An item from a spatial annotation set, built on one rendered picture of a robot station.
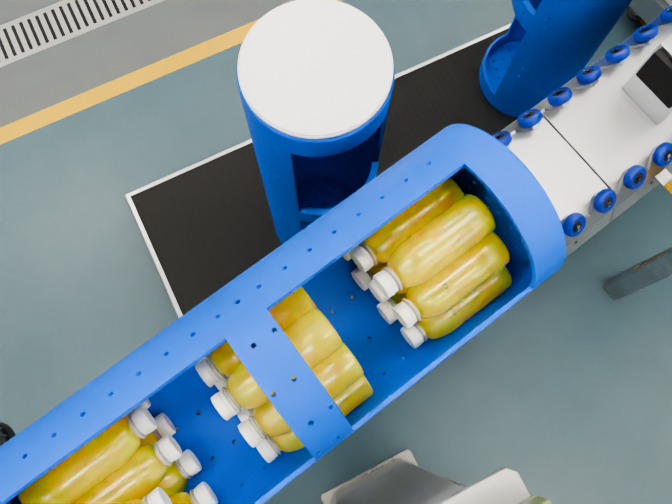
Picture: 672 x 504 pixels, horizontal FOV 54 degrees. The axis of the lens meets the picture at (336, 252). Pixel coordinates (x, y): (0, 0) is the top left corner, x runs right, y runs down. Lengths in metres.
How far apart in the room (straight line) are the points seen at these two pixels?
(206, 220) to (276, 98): 0.93
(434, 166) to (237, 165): 1.23
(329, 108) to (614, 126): 0.56
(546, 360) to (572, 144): 1.00
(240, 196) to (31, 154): 0.77
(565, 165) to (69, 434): 0.96
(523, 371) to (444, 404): 0.27
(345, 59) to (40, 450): 0.79
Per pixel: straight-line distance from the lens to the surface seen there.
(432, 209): 1.00
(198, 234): 2.05
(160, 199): 2.11
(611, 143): 1.37
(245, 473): 1.09
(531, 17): 1.86
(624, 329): 2.30
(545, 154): 1.32
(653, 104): 1.40
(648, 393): 2.30
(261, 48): 1.23
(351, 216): 0.92
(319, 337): 0.90
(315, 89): 1.19
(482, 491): 0.95
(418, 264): 0.93
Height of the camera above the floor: 2.07
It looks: 75 degrees down
